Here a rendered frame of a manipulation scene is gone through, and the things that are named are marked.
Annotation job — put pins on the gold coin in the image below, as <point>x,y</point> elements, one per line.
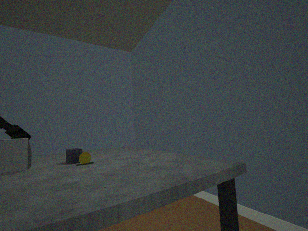
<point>85,157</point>

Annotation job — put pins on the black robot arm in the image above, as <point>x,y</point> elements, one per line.
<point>14,131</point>

